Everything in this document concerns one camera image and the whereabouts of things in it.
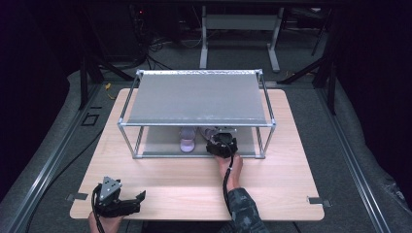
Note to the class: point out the white metal stand frame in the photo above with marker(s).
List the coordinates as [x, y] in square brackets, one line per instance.
[239, 22]

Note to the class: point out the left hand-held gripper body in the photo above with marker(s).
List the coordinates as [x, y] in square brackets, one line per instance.
[111, 202]

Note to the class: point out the aluminium floor rail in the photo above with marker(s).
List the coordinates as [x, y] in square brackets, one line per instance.
[48, 168]
[353, 155]

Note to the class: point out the person's right hand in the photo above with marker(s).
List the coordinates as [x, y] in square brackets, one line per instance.
[231, 171]

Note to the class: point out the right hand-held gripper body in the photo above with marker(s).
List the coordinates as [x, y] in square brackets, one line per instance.
[222, 144]

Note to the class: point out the dark equipment cabinet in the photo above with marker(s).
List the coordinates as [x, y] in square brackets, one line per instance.
[116, 29]

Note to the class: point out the black stand legs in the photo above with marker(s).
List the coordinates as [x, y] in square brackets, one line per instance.
[85, 81]
[330, 87]

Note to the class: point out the grey metal shoe rack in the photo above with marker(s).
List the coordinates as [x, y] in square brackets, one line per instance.
[197, 98]

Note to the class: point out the person's left hand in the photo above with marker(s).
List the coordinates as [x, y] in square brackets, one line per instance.
[108, 225]

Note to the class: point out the purple sandal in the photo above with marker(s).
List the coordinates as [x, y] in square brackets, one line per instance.
[209, 132]
[188, 139]

